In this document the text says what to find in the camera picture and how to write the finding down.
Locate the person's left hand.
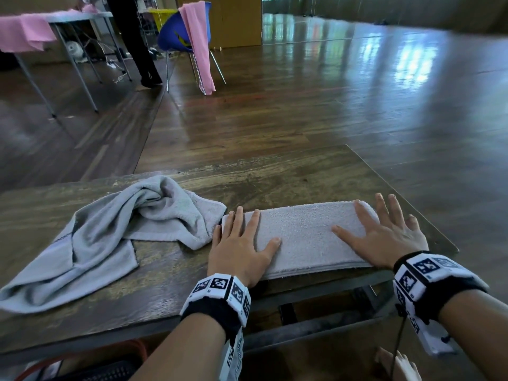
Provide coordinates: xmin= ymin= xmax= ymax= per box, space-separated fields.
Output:
xmin=207 ymin=206 xmax=283 ymax=289

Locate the person's right hand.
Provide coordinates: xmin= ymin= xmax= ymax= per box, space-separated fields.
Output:
xmin=331 ymin=193 xmax=429 ymax=271

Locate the grey terry towel checkered stripe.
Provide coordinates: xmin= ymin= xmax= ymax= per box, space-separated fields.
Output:
xmin=220 ymin=200 xmax=382 ymax=281

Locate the light grey smooth towel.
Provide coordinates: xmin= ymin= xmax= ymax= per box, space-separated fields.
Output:
xmin=0 ymin=175 xmax=228 ymax=315

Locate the person's right forearm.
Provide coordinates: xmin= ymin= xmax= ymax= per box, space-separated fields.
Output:
xmin=438 ymin=289 xmax=508 ymax=381

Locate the person's bare foot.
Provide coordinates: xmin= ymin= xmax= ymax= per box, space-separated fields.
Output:
xmin=375 ymin=347 xmax=422 ymax=381

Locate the yellow plastic basket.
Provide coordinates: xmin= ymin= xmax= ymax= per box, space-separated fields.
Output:
xmin=149 ymin=8 xmax=178 ymax=32

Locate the black left wrist marker band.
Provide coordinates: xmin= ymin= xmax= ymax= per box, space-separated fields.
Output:
xmin=179 ymin=273 xmax=252 ymax=342

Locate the pink cloth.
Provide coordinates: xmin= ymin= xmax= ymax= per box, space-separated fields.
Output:
xmin=178 ymin=0 xmax=216 ymax=96
xmin=0 ymin=5 xmax=102 ymax=53

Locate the blue chair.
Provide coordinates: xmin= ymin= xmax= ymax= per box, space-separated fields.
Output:
xmin=157 ymin=2 xmax=227 ymax=94

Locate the yellow wooden door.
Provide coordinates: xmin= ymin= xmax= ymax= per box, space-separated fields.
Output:
xmin=176 ymin=0 xmax=262 ymax=50

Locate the white floor fan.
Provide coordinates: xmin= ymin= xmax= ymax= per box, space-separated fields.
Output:
xmin=65 ymin=40 xmax=86 ymax=62

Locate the grey folding table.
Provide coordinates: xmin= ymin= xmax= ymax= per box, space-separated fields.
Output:
xmin=0 ymin=11 xmax=132 ymax=117

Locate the black camera cable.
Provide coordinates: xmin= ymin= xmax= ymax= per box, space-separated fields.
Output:
xmin=388 ymin=313 xmax=410 ymax=379

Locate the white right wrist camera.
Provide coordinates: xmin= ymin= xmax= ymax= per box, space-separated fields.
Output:
xmin=396 ymin=309 xmax=457 ymax=357

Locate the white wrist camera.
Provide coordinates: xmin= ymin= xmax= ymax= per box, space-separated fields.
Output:
xmin=396 ymin=309 xmax=457 ymax=357
xmin=218 ymin=329 xmax=245 ymax=381

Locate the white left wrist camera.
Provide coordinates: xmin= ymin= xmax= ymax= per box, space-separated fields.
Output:
xmin=218 ymin=329 xmax=245 ymax=381

